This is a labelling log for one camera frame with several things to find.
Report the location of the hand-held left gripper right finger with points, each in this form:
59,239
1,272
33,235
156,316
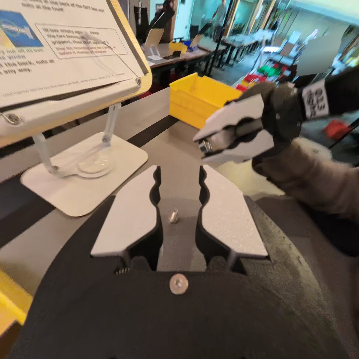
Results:
232,221

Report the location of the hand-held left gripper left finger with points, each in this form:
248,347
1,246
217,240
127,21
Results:
129,218

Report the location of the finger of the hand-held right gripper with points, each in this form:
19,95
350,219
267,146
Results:
238,109
246,151

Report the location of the steel hex nut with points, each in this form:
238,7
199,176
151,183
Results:
204,146

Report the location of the yellow plastic bin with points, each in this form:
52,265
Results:
196,95
11,294

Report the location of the steel bolt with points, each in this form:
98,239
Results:
174,216

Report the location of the person's right forearm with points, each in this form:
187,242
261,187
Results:
336,190

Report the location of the person's right hand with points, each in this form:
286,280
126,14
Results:
289,165

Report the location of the red object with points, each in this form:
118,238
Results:
336,129

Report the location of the blue plastic bin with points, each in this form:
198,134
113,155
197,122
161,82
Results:
190,46

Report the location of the small yellow bin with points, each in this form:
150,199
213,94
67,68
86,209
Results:
178,46

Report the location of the printed instruction sheet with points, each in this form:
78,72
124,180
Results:
70,64

